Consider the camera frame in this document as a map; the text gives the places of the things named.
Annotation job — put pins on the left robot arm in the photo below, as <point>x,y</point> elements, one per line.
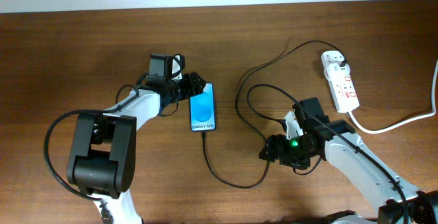
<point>102,159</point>

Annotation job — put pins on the white power strip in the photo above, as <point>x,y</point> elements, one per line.
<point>343,92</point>

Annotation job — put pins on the blue Samsung Galaxy phone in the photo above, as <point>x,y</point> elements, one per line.
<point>203,110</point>

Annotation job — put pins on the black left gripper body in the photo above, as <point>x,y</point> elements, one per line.
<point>187,87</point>

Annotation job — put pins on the white USB charger adapter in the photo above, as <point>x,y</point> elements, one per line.
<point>334,71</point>

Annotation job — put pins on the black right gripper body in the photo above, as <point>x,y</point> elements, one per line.
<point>274,147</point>

